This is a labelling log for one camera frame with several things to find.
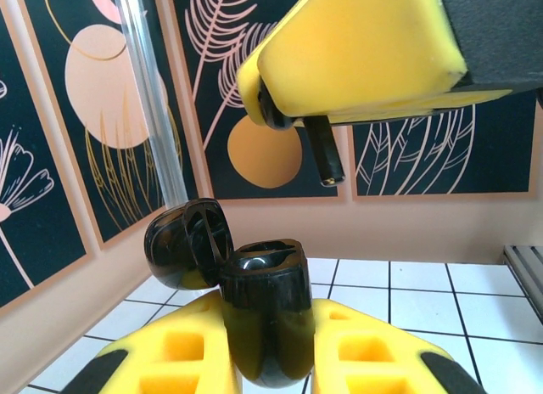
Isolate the aluminium side rail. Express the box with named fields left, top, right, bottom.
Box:
left=503, top=243, right=543, bottom=323

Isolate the pink circle gold grass panel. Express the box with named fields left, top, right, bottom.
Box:
left=14, top=0, right=200, bottom=250

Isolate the feather orange circle wall panel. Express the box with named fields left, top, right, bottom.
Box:
left=167, top=0, right=351, bottom=200

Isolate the black wireless earbud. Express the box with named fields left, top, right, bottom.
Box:
left=257, top=77, right=347, bottom=188

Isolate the aluminium corner post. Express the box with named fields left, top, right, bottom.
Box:
left=113, top=0, right=188, bottom=211

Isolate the black earbud charging case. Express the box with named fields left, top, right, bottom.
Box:
left=143, top=197, right=316, bottom=389

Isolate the flower print wall panel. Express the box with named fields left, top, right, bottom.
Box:
left=0, top=3, right=92, bottom=310

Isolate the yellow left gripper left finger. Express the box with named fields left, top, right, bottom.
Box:
left=62, top=290, right=242, bottom=394

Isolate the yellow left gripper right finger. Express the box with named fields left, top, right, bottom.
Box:
left=311, top=298, right=489, bottom=394

